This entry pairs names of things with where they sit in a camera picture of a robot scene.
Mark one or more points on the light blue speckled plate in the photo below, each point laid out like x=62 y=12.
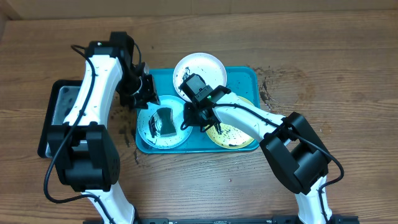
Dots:
x=148 y=124

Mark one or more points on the white speckled plate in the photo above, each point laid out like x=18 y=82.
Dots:
x=205 y=65

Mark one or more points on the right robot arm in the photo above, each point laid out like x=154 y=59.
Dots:
x=295 y=153

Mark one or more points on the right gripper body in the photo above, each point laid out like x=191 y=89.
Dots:
x=196 y=115

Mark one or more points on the green yellow sponge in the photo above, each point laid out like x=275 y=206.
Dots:
x=167 y=128

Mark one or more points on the black rectangular water tray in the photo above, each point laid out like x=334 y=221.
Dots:
x=62 y=98

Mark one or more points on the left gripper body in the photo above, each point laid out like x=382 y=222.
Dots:
x=137 y=91

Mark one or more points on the teal plastic tray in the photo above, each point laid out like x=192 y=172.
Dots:
x=241 y=80

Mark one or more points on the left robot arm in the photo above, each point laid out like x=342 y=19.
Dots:
x=85 y=162

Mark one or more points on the green rimmed plate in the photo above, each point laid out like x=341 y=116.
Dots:
x=228 y=136

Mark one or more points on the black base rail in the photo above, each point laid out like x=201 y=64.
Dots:
x=284 y=219

